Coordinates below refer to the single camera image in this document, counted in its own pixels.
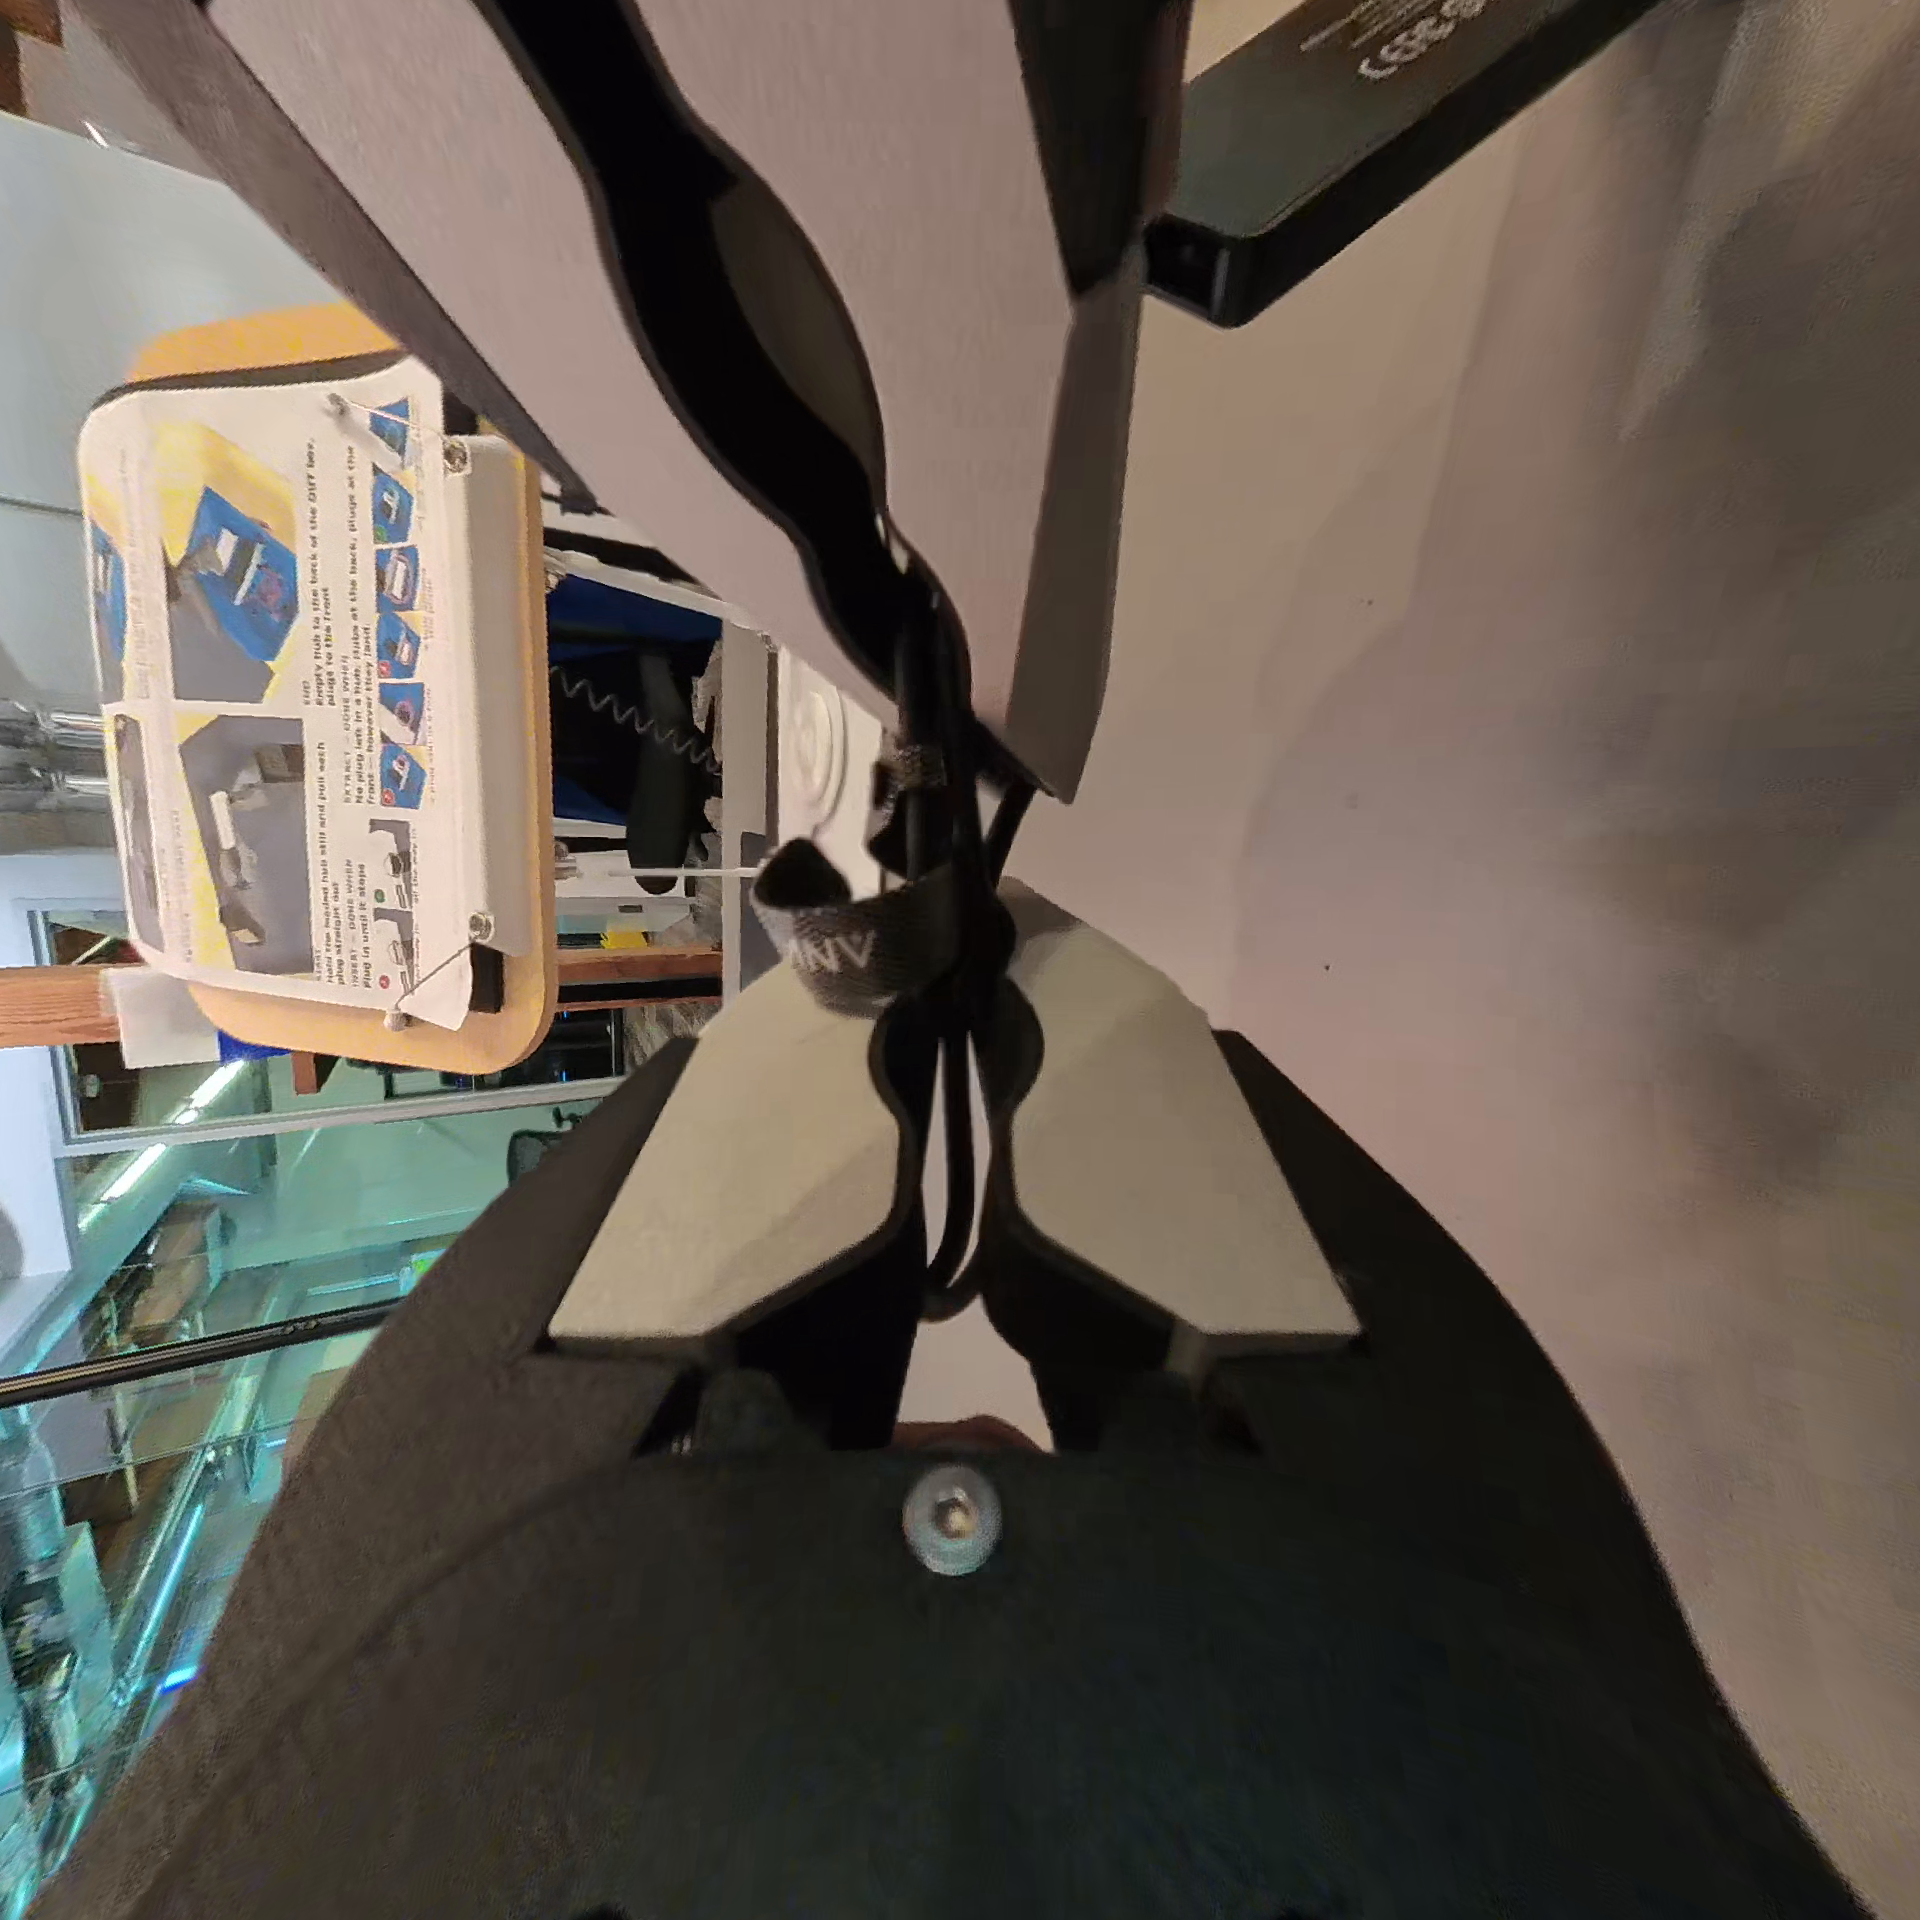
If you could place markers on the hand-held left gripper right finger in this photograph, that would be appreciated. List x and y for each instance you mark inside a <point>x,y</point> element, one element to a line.
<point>1188,1201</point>

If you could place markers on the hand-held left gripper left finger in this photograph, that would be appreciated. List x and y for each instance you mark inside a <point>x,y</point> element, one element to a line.
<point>722,1201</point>

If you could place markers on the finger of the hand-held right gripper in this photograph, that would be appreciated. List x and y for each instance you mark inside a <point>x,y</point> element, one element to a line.
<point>932,241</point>
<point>482,210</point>

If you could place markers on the printed instruction sheet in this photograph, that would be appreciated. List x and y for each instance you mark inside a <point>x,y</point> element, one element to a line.
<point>270,690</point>

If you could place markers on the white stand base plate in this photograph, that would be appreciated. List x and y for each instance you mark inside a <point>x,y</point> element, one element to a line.
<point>818,749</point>

